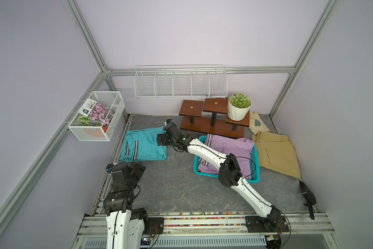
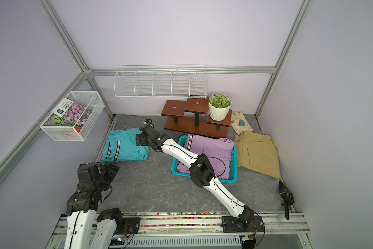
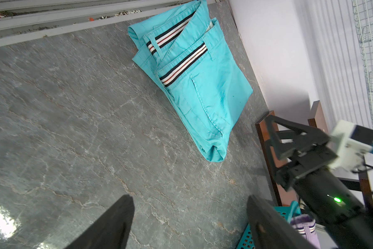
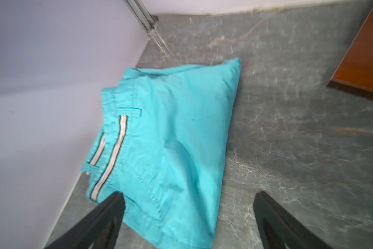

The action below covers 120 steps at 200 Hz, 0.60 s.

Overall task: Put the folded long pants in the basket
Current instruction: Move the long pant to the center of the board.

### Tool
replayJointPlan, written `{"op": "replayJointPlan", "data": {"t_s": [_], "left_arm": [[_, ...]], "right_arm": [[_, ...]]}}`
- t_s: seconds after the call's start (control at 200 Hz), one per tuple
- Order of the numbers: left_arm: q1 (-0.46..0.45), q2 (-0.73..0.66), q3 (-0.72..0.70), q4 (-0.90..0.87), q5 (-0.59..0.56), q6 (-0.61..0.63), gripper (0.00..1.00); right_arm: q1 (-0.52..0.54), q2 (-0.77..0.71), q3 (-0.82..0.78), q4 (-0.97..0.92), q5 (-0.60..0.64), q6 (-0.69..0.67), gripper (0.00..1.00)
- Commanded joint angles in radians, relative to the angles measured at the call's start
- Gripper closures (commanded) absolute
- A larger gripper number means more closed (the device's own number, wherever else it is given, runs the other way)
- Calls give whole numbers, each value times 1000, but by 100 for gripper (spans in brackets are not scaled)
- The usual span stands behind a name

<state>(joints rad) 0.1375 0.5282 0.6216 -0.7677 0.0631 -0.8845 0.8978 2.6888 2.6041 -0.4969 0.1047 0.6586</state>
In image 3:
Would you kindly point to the teal plastic basket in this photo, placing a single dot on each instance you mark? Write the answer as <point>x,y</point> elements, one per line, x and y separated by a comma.
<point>287,212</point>

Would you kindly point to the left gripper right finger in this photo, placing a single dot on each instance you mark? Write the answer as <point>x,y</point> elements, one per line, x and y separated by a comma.
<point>271,231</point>

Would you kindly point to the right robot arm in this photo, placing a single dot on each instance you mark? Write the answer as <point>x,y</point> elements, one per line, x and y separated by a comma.
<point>345,218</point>

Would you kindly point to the teal folded pants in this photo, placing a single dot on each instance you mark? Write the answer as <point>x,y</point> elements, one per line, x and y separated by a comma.
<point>185,54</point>

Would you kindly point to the brown wooden tiered stand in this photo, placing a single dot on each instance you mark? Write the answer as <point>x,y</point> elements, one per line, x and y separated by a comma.
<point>358,184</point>

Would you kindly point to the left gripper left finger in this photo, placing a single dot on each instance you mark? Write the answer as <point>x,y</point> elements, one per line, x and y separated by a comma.
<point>111,230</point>

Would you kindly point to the purple pants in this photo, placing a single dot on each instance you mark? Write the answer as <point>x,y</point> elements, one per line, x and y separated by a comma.
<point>305,225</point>

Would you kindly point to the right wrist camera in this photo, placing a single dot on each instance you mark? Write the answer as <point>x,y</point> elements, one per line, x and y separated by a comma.
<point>350,142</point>

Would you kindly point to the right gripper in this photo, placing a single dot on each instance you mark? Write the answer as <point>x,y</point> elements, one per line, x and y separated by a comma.
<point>305,147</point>

